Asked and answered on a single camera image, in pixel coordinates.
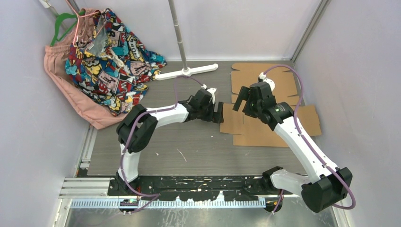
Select brown cardboard box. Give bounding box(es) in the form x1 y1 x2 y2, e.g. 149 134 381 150
220 63 322 147

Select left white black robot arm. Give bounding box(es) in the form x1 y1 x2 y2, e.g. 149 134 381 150
115 88 224 195

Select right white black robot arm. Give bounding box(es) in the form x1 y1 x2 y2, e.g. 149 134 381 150
233 81 356 213

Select white stand with pole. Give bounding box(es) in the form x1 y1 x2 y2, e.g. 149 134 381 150
155 0 218 80

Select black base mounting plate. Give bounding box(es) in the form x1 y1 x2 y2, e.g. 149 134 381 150
107 175 290 212

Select colourful comic print shorts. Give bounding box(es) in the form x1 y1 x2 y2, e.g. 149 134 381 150
65 8 167 117

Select pink clothes hanger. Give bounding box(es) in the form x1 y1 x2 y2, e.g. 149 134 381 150
65 0 98 45

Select pink shorts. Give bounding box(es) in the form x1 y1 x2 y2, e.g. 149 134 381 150
43 8 126 131

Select green clothes hanger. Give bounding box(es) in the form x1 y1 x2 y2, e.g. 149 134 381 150
49 9 86 46

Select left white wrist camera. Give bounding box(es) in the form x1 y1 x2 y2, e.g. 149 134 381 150
201 84 217 104

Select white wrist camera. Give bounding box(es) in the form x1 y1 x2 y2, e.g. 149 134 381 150
201 84 217 104
258 72 275 92

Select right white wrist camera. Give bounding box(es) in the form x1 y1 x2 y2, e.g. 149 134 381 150
258 72 275 92

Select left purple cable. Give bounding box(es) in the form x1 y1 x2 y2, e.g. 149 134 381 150
118 74 208 215

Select aluminium frame rail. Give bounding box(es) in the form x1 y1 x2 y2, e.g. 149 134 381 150
50 125 351 227

